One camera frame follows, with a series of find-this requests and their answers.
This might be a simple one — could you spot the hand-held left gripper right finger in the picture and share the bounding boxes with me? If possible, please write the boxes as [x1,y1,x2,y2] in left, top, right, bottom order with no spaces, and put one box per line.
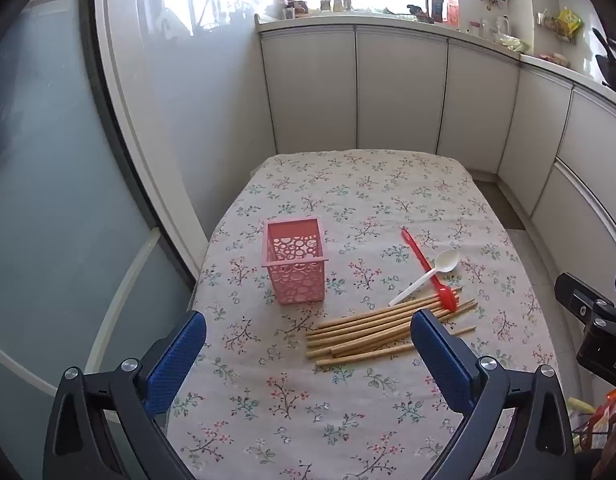
[410,308,576,480]

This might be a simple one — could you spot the pale green plastic bag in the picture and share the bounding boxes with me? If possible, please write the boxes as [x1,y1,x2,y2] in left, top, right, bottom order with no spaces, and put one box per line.
[492,34,531,53]

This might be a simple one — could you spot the white kitchen countertop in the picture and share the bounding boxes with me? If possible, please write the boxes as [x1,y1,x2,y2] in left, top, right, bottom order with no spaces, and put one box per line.
[255,10,616,111]

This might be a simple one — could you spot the black wok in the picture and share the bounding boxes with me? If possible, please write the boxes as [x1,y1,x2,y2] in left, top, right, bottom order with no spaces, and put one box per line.
[592,27,616,88]

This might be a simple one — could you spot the colourful snack bag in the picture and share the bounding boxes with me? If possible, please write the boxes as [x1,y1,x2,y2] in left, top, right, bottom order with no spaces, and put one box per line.
[568,387,616,453]

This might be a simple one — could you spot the white plastic spoon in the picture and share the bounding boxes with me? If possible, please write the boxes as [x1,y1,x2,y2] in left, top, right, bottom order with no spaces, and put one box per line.
[389,250,460,307]

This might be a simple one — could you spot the red plastic spoon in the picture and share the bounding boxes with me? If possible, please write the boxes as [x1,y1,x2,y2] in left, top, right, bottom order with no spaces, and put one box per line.
[401,228,459,313]

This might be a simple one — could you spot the pile of wooden chopsticks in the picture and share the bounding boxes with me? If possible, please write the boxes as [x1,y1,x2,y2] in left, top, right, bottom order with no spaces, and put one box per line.
[306,287,477,367]

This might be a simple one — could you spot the pink perforated utensil basket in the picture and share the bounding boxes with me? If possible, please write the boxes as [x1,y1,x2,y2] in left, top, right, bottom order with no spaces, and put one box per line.
[261,216,329,306]

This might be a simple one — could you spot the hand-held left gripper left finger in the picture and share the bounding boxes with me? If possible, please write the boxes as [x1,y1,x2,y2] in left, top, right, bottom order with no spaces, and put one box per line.
[43,310,207,480]

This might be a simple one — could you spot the frosted glass sliding door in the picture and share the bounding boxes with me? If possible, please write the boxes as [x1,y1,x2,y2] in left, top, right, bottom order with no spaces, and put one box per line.
[0,0,199,480]

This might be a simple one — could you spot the floral tablecloth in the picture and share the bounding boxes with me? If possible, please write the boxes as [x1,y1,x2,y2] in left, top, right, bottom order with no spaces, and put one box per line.
[165,149,563,480]

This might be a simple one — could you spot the yellow snack packet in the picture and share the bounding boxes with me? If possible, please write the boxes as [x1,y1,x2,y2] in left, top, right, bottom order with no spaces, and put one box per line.
[555,7,583,36]

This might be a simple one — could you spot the white kitchen base cabinets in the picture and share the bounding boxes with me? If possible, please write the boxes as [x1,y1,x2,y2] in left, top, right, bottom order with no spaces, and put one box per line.
[258,22,616,396]

